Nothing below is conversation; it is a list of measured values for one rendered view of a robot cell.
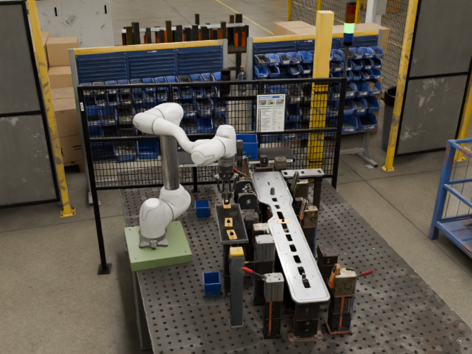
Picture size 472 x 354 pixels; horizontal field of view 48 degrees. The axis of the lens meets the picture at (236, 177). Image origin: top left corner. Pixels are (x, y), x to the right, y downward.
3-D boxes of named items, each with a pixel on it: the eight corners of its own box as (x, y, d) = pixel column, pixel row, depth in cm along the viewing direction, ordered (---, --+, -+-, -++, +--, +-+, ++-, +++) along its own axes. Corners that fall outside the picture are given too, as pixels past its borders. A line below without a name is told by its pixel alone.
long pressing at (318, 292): (337, 300, 252) (337, 298, 251) (291, 304, 249) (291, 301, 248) (280, 171, 374) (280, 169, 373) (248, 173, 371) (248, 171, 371)
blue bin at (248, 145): (257, 159, 382) (258, 142, 376) (215, 159, 381) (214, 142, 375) (256, 149, 397) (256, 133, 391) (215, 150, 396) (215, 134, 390)
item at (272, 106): (284, 132, 398) (286, 92, 384) (255, 133, 395) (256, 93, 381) (284, 131, 399) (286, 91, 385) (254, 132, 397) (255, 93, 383)
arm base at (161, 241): (138, 252, 324) (138, 244, 322) (138, 230, 343) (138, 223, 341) (168, 250, 327) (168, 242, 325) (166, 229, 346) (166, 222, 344)
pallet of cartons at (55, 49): (86, 128, 712) (76, 49, 665) (23, 133, 695) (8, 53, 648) (87, 99, 816) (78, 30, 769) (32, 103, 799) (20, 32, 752)
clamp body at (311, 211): (317, 259, 330) (322, 211, 314) (298, 260, 329) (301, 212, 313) (314, 251, 338) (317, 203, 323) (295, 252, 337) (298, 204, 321)
